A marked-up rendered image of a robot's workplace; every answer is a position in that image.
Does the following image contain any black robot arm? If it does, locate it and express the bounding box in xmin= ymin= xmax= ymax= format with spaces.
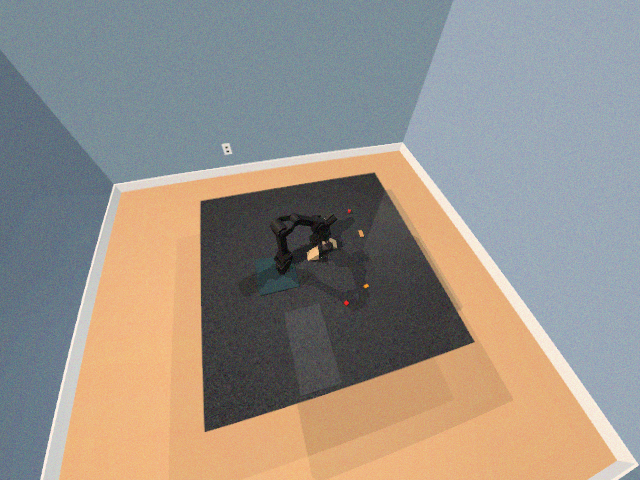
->
xmin=270 ymin=212 xmax=337 ymax=275

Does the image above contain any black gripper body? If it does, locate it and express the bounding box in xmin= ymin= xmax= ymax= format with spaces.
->
xmin=318 ymin=226 xmax=333 ymax=253

